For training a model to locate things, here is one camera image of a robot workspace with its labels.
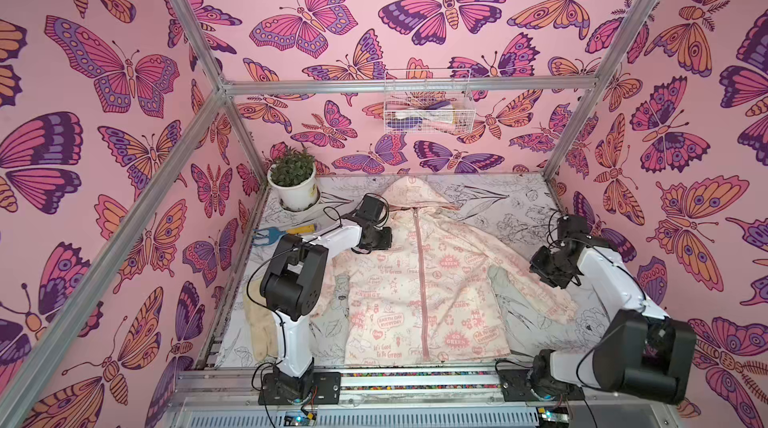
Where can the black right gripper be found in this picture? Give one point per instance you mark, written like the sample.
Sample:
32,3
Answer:
546,269

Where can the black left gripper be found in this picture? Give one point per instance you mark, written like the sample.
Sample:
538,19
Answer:
387,242

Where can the pink printed hooded jacket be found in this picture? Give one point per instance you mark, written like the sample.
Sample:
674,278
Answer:
429,298

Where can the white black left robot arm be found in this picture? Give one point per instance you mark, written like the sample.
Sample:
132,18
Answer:
292,283

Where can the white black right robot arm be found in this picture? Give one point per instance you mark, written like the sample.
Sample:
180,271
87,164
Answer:
643,353

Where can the potted green plant white pot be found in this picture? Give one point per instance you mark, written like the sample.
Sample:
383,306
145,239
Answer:
293,177

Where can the blue yellow garden hand rake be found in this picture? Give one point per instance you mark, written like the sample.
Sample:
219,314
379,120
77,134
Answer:
268,236

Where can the beige work glove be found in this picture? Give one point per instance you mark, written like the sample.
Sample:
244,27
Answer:
261,323

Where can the white wire wall basket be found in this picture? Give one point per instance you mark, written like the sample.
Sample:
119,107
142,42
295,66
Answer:
428,106

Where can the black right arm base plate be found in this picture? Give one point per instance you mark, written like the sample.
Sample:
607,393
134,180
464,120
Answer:
528,386

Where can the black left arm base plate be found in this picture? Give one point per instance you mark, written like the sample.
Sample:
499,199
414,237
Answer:
323,388

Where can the aluminium front rail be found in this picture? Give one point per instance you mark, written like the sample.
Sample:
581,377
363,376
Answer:
448,396

